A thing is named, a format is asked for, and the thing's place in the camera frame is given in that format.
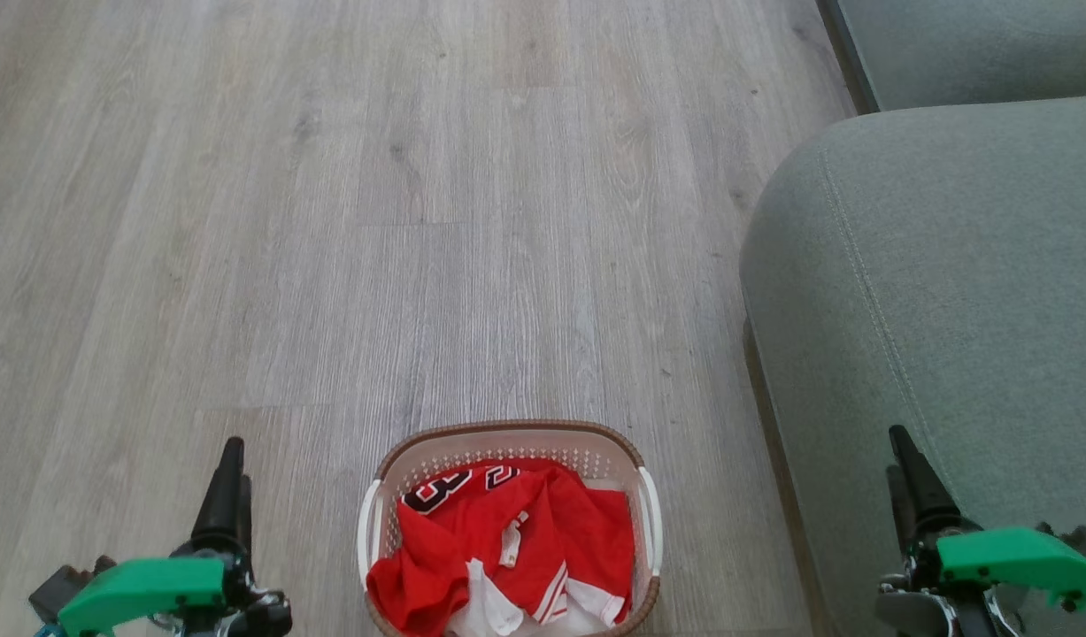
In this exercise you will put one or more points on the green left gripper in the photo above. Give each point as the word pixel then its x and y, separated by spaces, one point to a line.
pixel 144 588

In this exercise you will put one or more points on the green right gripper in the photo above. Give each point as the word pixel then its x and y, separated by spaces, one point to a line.
pixel 1012 557

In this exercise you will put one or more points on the red and white jersey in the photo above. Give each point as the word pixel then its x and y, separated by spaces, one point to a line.
pixel 507 548

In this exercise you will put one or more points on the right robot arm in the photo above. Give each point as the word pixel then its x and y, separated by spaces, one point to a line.
pixel 910 615

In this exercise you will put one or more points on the grey-green sofa section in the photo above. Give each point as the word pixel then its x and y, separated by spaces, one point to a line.
pixel 976 49

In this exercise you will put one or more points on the white brown-rimmed laundry basket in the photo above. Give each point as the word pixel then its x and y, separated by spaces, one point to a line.
pixel 613 460

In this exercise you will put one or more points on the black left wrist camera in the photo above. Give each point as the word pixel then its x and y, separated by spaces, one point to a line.
pixel 65 588

